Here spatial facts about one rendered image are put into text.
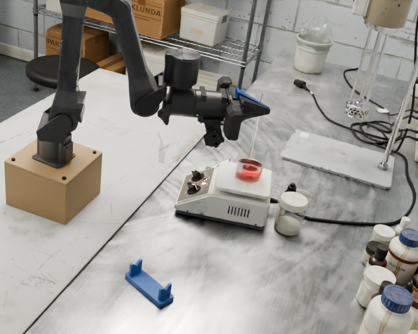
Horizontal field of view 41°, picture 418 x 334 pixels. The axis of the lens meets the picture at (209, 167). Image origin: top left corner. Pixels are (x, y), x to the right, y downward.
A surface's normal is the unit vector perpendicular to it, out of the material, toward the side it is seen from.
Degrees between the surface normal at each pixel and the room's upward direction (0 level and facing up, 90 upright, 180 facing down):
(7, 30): 90
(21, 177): 90
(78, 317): 0
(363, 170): 0
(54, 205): 90
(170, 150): 0
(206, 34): 92
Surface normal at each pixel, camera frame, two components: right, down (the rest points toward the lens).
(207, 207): -0.14, 0.48
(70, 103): 0.18, 0.06
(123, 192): 0.15, -0.86
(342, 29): -0.34, 0.42
